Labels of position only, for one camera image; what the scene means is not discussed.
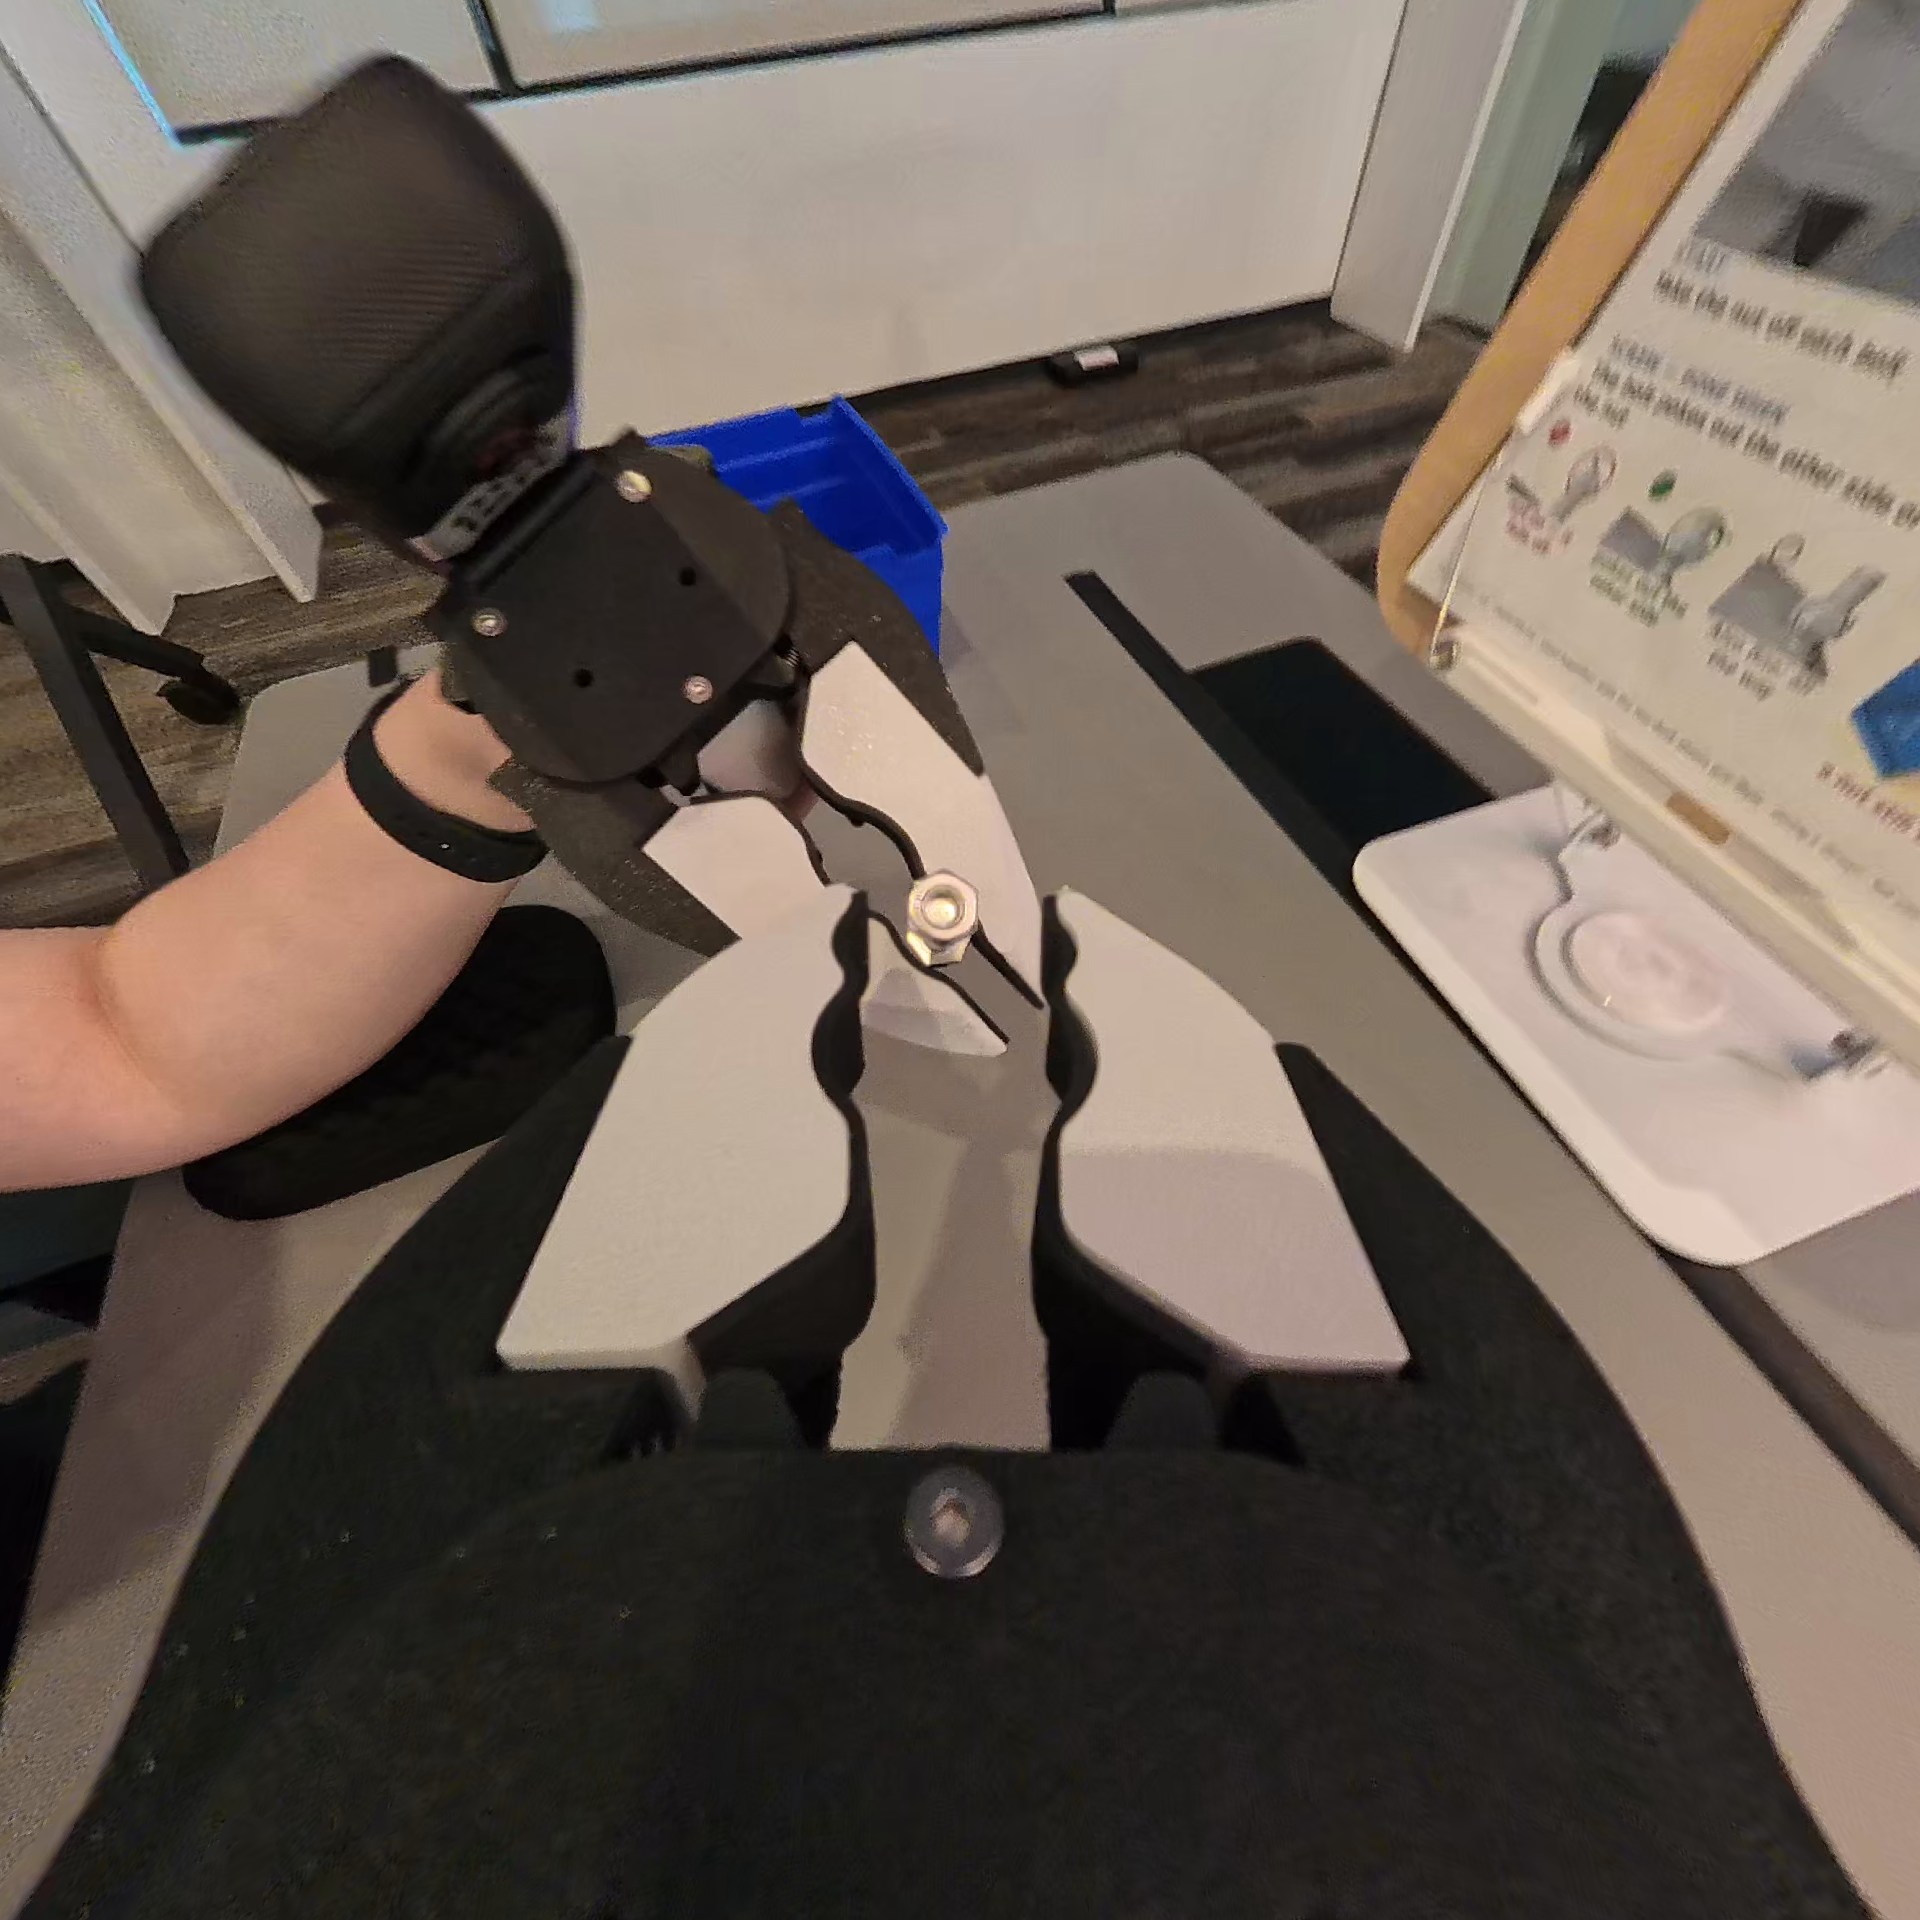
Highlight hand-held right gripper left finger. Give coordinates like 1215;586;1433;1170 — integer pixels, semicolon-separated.
496;884;874;1454

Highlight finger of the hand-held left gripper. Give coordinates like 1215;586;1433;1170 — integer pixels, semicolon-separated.
641;794;1012;1057
794;641;1046;1010

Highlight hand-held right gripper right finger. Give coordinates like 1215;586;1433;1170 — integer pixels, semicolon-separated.
1037;884;1415;1454

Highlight blue plastic bin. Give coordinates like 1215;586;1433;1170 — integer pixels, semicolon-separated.
650;392;951;663

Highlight person's left forearm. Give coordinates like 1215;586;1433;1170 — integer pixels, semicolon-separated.
0;808;600;1193

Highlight black elbow rest pad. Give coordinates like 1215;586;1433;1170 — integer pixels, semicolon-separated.
183;900;618;1225

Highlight person's left hand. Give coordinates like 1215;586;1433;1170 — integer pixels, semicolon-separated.
359;668;518;789

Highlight black smartwatch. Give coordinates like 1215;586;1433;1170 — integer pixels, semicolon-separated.
343;703;548;887

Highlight wooden document stand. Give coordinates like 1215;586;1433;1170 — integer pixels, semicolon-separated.
1351;0;1920;1269

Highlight window with white blinds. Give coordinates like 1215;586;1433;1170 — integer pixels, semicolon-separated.
93;0;1116;138

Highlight instruction board on stand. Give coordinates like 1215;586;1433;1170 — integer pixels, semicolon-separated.
1446;0;1920;903

